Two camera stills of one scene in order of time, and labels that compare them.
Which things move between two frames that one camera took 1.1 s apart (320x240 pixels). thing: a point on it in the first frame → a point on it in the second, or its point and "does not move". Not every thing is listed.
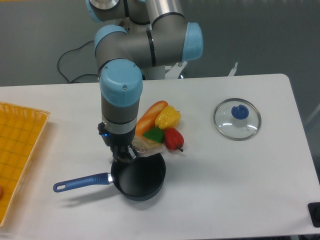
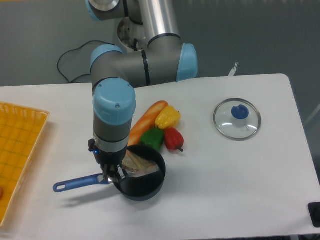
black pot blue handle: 139,179 does not move
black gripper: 119,143 → 112,159
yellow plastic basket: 20,129 does not move
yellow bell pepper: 169,117 does not move
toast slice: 145,147 → 135,167
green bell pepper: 155,133 does not move
